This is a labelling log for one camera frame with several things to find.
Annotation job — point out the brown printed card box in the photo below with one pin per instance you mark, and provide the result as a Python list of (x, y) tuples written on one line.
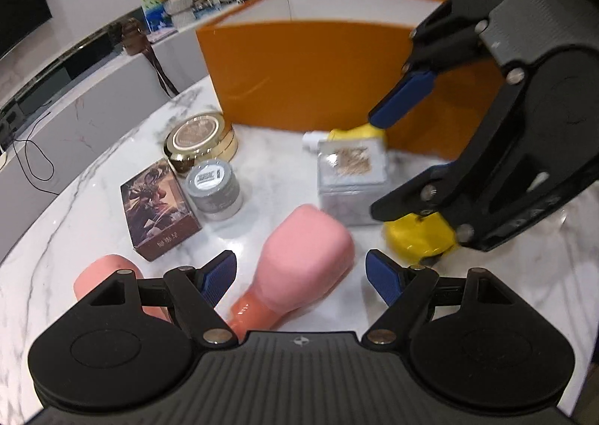
[(154, 210)]

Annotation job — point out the orange storage box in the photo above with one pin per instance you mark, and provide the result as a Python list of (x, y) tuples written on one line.
[(304, 69)]

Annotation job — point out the round gold tin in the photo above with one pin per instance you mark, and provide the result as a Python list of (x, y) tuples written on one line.
[(199, 135)]

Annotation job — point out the large pink bottle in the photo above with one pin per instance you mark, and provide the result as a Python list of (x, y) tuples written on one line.
[(304, 247)]

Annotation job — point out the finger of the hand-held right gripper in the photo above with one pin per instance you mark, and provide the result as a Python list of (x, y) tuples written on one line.
[(421, 193), (407, 93)]

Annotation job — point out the grey jar with label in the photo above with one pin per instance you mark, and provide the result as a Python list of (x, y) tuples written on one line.
[(213, 191)]

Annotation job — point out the clear plastic box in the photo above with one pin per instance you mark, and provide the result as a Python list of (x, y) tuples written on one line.
[(348, 172)]

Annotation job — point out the yellow plastic bottle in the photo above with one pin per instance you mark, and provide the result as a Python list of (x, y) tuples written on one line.
[(412, 238)]

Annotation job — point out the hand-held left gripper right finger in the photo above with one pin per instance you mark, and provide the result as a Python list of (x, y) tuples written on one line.
[(381, 277)]

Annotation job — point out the marble television console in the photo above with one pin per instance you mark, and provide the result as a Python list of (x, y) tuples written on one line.
[(93, 93)]

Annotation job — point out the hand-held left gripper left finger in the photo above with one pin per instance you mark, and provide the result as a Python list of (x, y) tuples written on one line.
[(220, 277)]

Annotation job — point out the small pink bottle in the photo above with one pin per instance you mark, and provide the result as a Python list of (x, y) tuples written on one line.
[(100, 273)]

